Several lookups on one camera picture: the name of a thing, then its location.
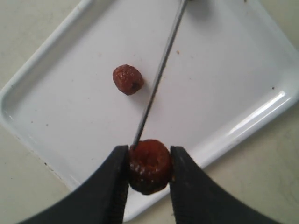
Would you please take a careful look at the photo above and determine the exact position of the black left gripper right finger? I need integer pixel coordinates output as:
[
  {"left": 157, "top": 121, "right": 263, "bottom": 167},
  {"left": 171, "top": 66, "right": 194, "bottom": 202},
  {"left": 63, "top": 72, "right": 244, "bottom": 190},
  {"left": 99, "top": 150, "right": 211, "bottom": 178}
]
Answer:
[{"left": 170, "top": 146, "right": 276, "bottom": 224}]

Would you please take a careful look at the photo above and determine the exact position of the white rectangular plastic tray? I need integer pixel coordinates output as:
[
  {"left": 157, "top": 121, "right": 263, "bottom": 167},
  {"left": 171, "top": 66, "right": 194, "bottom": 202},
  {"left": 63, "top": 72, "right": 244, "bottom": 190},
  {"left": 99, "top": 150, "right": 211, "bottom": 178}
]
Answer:
[{"left": 0, "top": 0, "right": 299, "bottom": 223}]

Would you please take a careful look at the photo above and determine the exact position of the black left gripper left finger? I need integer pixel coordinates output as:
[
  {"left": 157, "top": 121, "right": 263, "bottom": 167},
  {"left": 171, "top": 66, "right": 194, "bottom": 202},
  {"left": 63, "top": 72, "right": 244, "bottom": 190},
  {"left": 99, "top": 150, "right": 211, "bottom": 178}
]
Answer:
[{"left": 22, "top": 146, "right": 128, "bottom": 224}]

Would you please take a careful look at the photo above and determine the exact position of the dark red meatball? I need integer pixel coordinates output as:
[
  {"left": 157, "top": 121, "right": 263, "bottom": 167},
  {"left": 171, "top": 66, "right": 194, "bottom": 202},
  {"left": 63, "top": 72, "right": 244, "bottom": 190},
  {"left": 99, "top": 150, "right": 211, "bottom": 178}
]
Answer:
[{"left": 128, "top": 140, "right": 173, "bottom": 195}]

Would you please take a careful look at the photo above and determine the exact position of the thin metal skewer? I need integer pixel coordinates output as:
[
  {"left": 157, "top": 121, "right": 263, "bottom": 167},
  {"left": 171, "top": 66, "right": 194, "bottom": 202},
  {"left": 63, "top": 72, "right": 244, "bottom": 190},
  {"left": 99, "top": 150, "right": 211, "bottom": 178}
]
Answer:
[{"left": 132, "top": 0, "right": 188, "bottom": 149}]

